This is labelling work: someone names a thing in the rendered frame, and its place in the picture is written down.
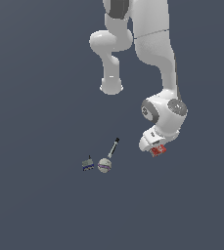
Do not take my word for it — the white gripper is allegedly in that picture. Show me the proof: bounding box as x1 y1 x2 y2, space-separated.
138 126 167 153

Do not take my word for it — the red box with white print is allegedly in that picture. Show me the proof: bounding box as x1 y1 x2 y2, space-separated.
150 144 167 158

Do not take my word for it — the black and white marker pen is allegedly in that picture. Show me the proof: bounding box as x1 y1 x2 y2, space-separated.
107 137 120 160

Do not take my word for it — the white ball with purple stripe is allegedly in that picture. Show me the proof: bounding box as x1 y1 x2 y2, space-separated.
97 157 112 174

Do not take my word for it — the small grey and blue box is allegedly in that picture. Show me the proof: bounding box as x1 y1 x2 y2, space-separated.
81 154 95 172

